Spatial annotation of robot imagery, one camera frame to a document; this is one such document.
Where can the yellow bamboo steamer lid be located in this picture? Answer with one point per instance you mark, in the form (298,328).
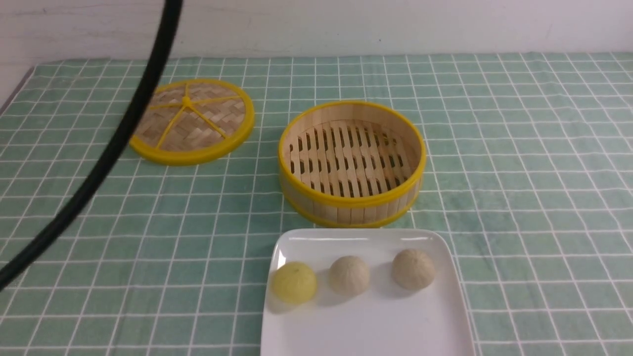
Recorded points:
(194,122)

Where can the yellow bamboo steamer basket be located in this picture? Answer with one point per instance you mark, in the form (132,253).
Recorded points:
(351,164)

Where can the white steamed bun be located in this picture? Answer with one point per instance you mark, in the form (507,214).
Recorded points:
(413,269)
(349,276)

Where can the yellow steamed bun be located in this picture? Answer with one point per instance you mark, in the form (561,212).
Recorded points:
(294,283)

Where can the white square plate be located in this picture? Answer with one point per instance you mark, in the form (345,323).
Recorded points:
(386,320)

